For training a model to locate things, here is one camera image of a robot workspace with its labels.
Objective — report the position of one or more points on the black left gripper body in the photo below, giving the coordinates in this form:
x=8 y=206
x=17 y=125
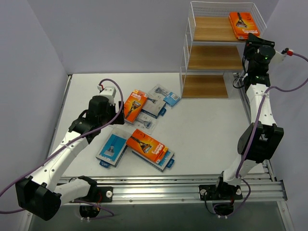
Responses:
x=120 y=112

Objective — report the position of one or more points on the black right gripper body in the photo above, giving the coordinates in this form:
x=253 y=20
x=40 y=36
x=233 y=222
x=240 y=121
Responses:
x=255 y=38

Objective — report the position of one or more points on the orange Gillette box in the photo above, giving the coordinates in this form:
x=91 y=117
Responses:
x=134 y=105
x=242 y=24
x=147 y=146

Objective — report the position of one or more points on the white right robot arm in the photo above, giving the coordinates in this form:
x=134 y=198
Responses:
x=261 y=139

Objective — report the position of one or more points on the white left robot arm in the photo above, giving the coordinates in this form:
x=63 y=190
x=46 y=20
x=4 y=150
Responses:
x=38 y=192

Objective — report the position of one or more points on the grey blue Harry's box left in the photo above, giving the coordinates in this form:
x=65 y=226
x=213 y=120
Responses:
x=113 y=148

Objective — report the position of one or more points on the clear blister razor pack middle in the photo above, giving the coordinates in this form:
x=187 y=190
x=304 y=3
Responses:
x=145 y=123

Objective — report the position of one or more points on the clear blister razor pack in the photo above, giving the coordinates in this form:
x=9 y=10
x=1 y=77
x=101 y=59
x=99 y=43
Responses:
x=169 y=97
x=145 y=123

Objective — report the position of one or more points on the Harry's box upper white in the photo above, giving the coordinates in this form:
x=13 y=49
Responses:
x=154 y=107

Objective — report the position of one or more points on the clear blister razor pack top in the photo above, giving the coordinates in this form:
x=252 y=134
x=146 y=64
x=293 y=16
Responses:
x=169 y=97

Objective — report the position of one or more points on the Harry's box under centre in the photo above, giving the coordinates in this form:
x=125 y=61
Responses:
x=166 y=162

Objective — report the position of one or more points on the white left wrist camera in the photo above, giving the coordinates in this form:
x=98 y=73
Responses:
x=108 y=92

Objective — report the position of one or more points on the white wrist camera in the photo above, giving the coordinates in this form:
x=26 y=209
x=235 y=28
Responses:
x=280 y=55
x=108 y=92

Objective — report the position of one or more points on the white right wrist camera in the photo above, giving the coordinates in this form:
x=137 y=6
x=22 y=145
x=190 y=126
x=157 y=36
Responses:
x=280 y=55

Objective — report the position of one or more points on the white wire wooden shelf rack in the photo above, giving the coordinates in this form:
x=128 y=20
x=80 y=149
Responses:
x=211 y=52

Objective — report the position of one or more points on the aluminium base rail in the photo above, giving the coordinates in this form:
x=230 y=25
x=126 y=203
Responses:
x=185 y=188

